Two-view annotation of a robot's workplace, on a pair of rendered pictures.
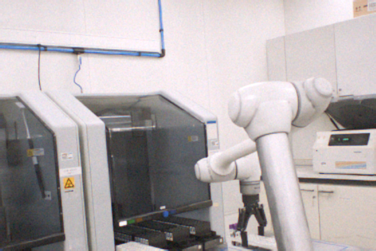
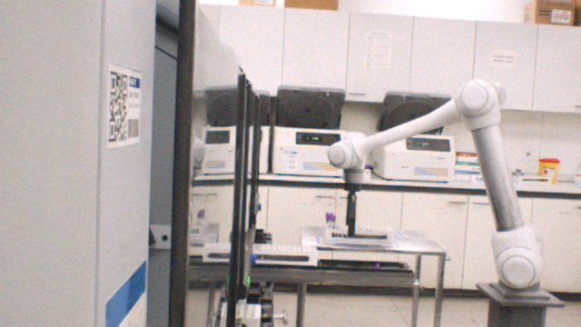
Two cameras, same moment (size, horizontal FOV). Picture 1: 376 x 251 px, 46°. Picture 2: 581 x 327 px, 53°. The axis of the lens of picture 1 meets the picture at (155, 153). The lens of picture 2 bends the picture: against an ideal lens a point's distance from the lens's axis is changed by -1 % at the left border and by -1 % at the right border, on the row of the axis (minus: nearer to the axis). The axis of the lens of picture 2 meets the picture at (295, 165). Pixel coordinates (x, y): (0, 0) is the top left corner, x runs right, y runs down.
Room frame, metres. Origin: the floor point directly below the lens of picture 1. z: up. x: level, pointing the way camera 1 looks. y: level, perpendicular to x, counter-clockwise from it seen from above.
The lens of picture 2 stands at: (0.68, 1.76, 1.33)
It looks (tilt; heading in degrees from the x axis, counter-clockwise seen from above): 5 degrees down; 306
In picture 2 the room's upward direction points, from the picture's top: 3 degrees clockwise
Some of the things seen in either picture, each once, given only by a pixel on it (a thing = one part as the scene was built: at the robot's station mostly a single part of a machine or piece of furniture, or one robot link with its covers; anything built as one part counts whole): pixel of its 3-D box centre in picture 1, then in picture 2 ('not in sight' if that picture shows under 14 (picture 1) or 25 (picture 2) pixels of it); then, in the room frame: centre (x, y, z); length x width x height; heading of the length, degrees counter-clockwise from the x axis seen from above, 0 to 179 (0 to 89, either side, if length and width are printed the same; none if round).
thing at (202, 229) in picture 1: (201, 229); not in sight; (2.30, -0.21, 0.85); 0.12 x 0.02 x 0.06; 127
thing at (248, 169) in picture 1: (245, 162); (353, 150); (1.92, -0.39, 1.21); 0.13 x 0.11 x 0.16; 103
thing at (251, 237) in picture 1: (259, 246); (357, 234); (1.90, -0.42, 0.85); 0.30 x 0.10 x 0.06; 36
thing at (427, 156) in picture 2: not in sight; (413, 135); (2.68, -2.65, 1.25); 0.62 x 0.56 x 0.69; 128
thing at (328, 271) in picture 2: not in sight; (323, 272); (1.81, -0.02, 0.78); 0.73 x 0.14 x 0.09; 38
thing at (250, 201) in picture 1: (250, 204); (351, 193); (1.93, -0.40, 1.03); 0.08 x 0.07 x 0.09; 126
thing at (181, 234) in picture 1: (179, 235); not in sight; (2.21, -0.09, 0.85); 0.12 x 0.02 x 0.06; 128
